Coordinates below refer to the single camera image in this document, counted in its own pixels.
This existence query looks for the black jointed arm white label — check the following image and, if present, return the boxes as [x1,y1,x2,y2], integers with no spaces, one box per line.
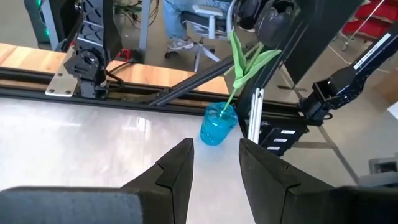
[299,21,398,123]

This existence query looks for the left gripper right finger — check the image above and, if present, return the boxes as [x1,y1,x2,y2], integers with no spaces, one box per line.
[238,138,398,224]

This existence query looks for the silver aluminium extrusion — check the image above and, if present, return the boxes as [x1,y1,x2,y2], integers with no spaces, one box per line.
[247,88,266,144]

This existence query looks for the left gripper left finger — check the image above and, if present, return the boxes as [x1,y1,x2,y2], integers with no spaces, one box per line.
[0,138,195,224]

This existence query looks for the wooden base board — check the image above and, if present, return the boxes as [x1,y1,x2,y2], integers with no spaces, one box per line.
[0,42,230,96]

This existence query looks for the person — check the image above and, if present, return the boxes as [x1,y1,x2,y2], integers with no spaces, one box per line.
[162,0,233,51]

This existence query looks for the red plastic object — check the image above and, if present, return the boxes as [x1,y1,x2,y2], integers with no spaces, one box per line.
[341,0,398,40]

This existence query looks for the red black tool box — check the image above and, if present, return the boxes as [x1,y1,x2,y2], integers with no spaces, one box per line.
[115,48,132,62]

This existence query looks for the white office chair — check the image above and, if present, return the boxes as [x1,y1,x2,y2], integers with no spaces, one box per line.
[181,3,239,73]

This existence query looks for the black artificial tulip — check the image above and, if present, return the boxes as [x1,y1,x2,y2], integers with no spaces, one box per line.
[221,0,301,119]

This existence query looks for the black aluminium table frame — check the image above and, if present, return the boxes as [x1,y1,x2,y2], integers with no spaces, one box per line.
[0,0,366,125]

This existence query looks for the black stepped mount white labels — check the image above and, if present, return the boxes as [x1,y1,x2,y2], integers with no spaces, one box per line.
[260,120,309,157]

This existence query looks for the grey desk leg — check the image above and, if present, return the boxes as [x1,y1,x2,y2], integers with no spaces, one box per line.
[138,0,152,60]

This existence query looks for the grey tower green light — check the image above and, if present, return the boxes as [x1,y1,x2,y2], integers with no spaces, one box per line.
[24,0,53,44]

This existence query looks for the blue glass vase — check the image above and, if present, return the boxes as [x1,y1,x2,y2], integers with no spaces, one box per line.
[199,101,239,147]

